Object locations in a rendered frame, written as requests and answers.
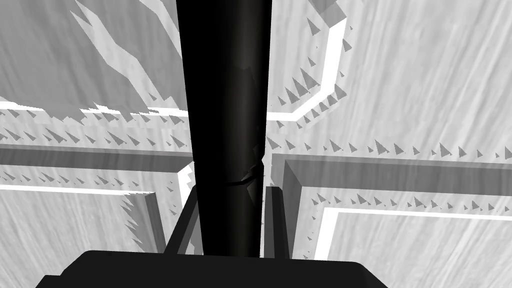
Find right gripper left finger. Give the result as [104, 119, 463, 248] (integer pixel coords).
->
[164, 185, 202, 256]

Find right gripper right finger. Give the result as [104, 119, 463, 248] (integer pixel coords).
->
[263, 185, 291, 260]

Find black bar handle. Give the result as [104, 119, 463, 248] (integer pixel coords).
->
[175, 0, 273, 258]

